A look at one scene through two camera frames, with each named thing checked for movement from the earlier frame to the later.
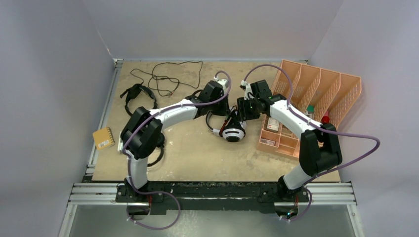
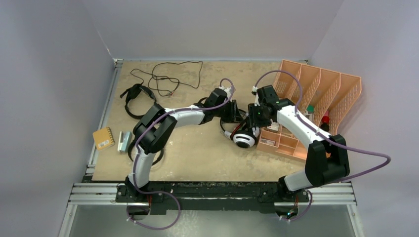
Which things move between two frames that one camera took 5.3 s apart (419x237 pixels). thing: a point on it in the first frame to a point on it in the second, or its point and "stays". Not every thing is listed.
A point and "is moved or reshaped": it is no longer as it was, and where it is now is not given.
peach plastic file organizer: [326, 96] stays
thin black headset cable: [188, 73] to [168, 77]
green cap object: [311, 108] stays
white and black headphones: [232, 129] is moved or reshaped
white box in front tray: [267, 142] stays
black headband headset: [133, 92] stays
